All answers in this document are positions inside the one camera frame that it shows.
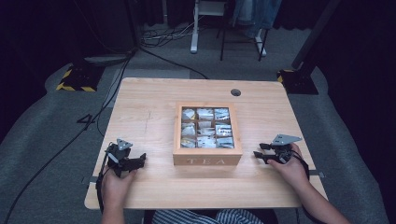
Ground wooden tea box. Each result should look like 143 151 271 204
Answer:
172 101 244 167

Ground long black floor cable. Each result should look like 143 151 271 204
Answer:
2 50 135 224

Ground left hand-held gripper black cable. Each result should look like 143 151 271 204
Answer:
94 142 114 216

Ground black slanted stand pole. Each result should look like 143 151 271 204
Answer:
290 0 342 71

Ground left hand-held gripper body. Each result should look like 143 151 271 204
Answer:
105 138 134 178

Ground person's right hand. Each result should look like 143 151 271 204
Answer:
266 142 311 191

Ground white desk frame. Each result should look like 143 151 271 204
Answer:
190 0 268 58

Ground black metal stool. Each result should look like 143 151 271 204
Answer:
219 8 271 63

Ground group of tea bags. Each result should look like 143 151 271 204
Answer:
180 106 235 149

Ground person's striped clothing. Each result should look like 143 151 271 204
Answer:
151 208 266 224

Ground bundle of floor cables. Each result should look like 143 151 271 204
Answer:
139 19 200 49

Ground black yellow striped stand base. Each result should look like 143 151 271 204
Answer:
276 68 319 95
55 63 106 93

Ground blue denim pants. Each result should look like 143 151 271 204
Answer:
233 0 283 39

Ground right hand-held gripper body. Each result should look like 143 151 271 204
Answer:
269 133 304 165

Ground person's left hand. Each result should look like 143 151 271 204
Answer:
100 166 138 214

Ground grey round stand base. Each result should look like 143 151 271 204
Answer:
83 53 133 67

